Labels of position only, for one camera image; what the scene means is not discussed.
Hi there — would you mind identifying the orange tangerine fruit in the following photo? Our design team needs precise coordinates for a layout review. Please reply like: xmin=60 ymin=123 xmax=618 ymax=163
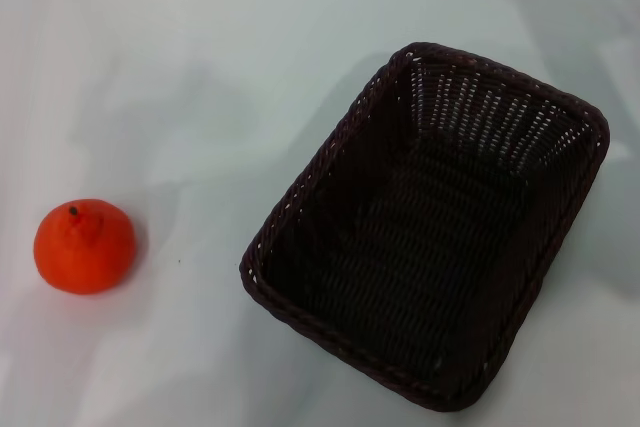
xmin=32 ymin=199 xmax=138 ymax=296

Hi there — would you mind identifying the dark brown woven basket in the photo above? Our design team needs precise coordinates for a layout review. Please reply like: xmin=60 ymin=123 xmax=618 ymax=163
xmin=239 ymin=40 xmax=611 ymax=413

